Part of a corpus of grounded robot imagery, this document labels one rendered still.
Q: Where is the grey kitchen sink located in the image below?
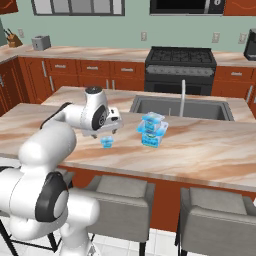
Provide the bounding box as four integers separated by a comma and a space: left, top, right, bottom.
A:
129, 94, 235, 123

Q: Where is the grey framed window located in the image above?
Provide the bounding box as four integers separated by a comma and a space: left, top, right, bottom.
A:
30, 0, 126, 17

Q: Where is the small blue yogurt container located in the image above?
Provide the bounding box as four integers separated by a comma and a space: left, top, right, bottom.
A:
100, 135, 115, 150

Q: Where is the white sink tap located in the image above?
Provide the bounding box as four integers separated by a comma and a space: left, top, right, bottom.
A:
179, 78, 187, 118

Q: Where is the black stove with oven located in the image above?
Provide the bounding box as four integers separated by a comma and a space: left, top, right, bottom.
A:
144, 45, 218, 97

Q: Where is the short red-brown base cupboard run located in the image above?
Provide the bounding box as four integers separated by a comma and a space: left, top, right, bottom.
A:
211, 65, 256, 118

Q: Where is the long red-brown base cupboard run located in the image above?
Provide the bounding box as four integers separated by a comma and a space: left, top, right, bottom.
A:
0, 56, 147, 116

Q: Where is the grey toaster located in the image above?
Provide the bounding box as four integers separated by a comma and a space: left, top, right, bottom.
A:
31, 34, 52, 52

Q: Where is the wide red-brown wall cupboard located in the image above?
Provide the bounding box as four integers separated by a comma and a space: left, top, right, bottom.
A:
222, 0, 256, 17

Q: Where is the red-brown island cupboard panel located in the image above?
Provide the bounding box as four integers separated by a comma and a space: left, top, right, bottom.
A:
65, 165, 256, 234

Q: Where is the medium blue yogurt container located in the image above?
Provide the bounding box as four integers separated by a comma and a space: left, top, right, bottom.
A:
135, 111, 166, 134

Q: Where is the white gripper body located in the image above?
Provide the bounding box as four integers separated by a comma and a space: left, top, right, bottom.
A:
81, 119, 125, 137

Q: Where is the brown knife block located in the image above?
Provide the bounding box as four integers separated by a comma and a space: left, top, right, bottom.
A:
3, 28, 24, 49

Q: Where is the narrow red-brown wall cupboard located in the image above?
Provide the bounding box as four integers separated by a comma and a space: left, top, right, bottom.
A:
0, 0, 20, 16

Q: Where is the black microwave oven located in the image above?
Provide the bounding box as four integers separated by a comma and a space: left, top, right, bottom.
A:
148, 0, 227, 17

